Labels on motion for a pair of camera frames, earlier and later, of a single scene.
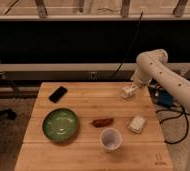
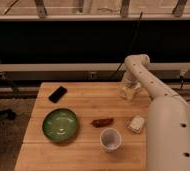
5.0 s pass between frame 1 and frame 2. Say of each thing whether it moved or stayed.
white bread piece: stayed
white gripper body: moved
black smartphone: stayed
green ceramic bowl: stayed
